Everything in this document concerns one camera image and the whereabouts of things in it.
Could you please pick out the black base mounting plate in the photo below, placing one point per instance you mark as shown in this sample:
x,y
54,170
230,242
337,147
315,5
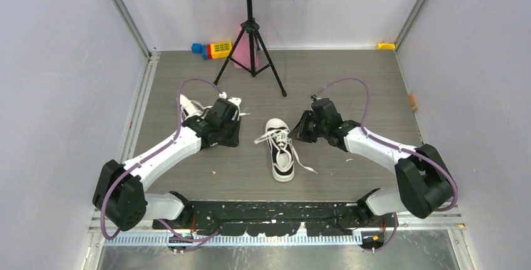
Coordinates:
x,y
275,219

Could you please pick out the black white sneaker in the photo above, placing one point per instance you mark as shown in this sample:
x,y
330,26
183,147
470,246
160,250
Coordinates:
x,y
282,152

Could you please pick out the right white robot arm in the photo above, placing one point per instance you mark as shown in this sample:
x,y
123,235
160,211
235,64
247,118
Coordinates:
x,y
423,180

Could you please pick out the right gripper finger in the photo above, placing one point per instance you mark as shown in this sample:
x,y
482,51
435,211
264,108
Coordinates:
x,y
307,122
299,133

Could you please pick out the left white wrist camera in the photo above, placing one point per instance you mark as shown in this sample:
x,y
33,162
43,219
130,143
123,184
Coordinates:
x,y
234,100

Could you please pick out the small wooden block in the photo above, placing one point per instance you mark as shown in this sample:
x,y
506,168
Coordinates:
x,y
412,102

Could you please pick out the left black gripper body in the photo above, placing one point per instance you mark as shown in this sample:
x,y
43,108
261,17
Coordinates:
x,y
233,124

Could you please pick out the yellow corner piece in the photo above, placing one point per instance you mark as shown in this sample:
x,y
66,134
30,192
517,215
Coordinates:
x,y
386,46

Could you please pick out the pink foam block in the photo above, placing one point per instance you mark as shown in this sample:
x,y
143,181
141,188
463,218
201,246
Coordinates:
x,y
242,51

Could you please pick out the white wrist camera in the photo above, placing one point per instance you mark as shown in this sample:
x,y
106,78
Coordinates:
x,y
317,98
234,100

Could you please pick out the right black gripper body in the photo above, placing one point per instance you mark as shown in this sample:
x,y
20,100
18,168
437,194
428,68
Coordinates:
x,y
319,129

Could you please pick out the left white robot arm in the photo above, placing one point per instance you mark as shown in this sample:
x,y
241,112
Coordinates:
x,y
120,193

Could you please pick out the white sole sneaker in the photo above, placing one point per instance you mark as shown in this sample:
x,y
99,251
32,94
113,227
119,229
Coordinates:
x,y
189,108

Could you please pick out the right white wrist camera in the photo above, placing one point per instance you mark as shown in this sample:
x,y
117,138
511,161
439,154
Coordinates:
x,y
317,98

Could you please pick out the colourful toy block phone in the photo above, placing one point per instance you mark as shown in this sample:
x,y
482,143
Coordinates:
x,y
213,50

